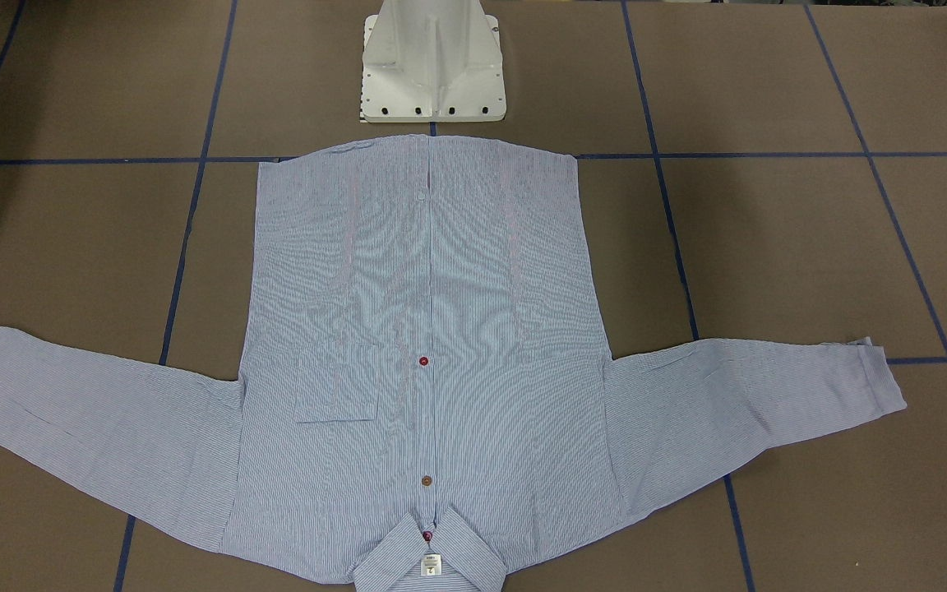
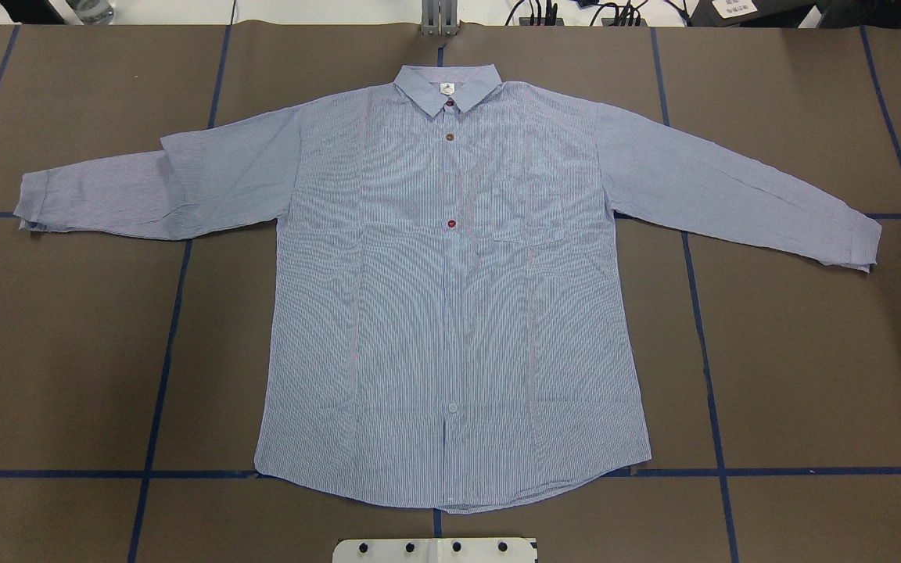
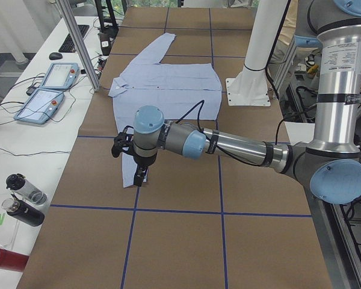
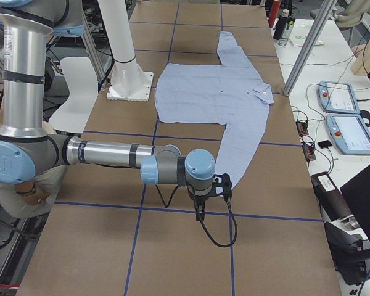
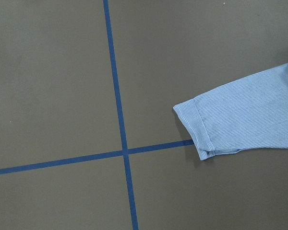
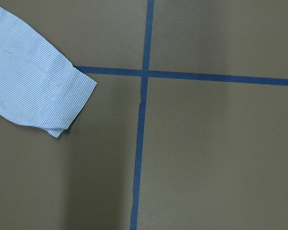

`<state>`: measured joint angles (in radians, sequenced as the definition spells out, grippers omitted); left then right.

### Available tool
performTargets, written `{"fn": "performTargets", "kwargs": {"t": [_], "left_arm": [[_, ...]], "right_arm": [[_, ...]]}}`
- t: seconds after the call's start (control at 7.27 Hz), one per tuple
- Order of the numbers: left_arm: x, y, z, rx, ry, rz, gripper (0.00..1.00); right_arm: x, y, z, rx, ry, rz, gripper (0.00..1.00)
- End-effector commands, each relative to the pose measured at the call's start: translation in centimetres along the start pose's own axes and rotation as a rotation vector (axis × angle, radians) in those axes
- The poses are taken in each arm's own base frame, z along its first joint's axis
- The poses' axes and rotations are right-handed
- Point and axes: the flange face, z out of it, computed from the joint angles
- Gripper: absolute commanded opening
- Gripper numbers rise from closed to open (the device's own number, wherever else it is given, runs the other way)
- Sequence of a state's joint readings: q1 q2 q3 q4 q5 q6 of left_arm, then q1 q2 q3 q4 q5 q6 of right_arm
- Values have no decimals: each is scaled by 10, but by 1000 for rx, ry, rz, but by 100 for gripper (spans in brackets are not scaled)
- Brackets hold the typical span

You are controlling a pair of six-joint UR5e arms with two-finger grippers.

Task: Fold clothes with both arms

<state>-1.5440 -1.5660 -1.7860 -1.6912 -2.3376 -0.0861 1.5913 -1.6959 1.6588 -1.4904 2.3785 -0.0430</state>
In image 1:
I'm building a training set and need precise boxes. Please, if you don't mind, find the light blue striped shirt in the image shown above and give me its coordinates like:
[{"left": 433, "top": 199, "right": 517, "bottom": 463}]
[{"left": 0, "top": 135, "right": 906, "bottom": 591}]

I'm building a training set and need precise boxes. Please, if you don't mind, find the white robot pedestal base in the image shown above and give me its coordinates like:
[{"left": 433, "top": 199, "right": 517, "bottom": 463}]
[{"left": 358, "top": 1, "right": 508, "bottom": 124}]

